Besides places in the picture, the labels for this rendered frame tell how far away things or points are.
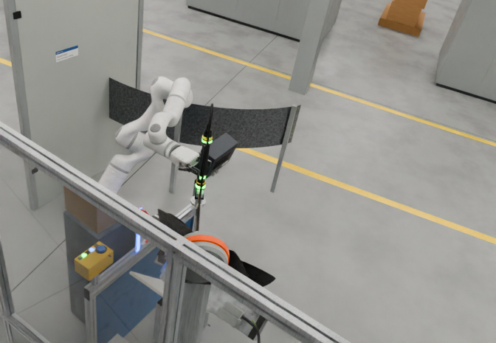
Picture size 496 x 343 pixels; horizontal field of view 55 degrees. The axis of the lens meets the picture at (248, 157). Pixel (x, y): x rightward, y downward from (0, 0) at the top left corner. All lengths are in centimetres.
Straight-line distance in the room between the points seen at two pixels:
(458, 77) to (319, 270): 464
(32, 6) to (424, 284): 364
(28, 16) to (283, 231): 260
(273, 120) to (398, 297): 177
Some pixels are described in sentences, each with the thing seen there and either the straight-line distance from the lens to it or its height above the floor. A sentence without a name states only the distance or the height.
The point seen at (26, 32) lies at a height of 152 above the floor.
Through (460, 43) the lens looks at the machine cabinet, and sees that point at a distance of 776.
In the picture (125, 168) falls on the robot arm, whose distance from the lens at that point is 275.
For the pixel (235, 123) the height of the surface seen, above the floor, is 81.
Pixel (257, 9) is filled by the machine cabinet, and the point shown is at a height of 34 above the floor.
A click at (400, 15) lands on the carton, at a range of 987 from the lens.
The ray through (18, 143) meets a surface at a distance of 154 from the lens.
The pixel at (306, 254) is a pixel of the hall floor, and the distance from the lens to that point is 417.
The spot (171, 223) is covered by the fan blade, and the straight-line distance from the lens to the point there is 220.
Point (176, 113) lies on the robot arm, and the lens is 228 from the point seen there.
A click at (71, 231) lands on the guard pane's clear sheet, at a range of 157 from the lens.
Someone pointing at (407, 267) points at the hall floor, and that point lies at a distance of 446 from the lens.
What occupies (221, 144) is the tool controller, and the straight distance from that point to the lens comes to 298.
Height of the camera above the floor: 293
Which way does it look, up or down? 35 degrees down
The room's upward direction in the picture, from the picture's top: 12 degrees clockwise
